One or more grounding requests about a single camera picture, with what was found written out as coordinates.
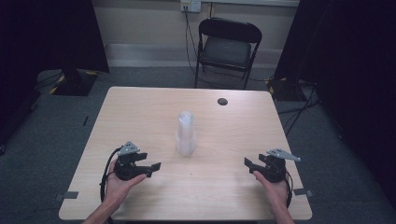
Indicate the white wall socket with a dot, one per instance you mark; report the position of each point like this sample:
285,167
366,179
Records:
190,5

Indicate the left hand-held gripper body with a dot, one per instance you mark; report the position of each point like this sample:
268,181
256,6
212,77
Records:
126,169

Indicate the person's right hand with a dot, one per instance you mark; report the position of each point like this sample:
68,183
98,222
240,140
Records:
274,191

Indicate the black stand base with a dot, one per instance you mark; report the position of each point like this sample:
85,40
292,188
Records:
288,88
74,83

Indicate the person's left hand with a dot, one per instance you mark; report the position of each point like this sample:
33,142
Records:
117,186

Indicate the black curtain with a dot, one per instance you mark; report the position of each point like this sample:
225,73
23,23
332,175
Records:
348,62
46,37

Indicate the stack of clear plastic cups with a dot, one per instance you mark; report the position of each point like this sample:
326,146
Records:
186,133

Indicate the black folding chair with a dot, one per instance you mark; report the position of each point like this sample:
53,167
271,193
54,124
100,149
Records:
225,49

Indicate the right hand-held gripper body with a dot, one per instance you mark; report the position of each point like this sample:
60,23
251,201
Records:
274,168

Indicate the grey tape strip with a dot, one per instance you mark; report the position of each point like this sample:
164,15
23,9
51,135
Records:
67,195
302,192

